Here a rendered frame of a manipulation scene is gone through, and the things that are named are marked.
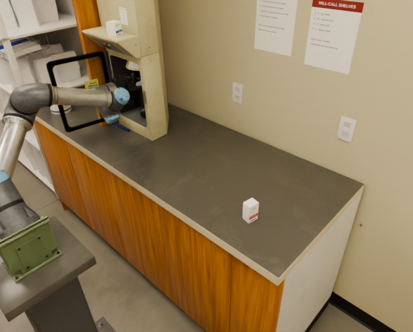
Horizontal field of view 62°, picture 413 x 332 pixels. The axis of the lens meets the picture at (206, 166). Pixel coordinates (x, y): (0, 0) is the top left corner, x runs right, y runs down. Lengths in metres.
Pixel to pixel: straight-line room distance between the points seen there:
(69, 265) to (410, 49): 1.45
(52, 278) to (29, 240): 0.15
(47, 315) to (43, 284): 0.20
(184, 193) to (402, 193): 0.95
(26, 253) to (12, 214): 0.14
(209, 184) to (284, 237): 0.44
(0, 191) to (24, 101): 0.41
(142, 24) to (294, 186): 1.03
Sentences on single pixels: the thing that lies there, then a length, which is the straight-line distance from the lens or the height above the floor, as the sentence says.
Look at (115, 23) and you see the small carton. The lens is 1.76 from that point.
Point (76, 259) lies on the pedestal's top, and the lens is 1.38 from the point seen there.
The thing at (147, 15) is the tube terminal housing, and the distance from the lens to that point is 1.77.
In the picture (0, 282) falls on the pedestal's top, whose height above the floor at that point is 0.94.
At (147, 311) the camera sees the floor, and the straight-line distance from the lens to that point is 2.31.
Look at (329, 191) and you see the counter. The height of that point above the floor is 0.94.
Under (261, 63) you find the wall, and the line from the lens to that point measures 1.82.
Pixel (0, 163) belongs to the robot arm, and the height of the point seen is 1.20.
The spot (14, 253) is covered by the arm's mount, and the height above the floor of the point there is 1.06.
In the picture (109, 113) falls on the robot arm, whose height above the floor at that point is 1.18.
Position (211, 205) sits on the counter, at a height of 0.94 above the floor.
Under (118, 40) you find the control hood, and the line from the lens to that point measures 1.70.
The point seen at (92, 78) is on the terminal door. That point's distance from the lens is 2.03.
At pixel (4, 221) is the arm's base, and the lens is 1.31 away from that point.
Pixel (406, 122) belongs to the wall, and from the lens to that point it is 1.59.
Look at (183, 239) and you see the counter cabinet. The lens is 1.63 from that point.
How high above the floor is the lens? 1.92
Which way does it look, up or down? 35 degrees down
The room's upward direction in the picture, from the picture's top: 2 degrees counter-clockwise
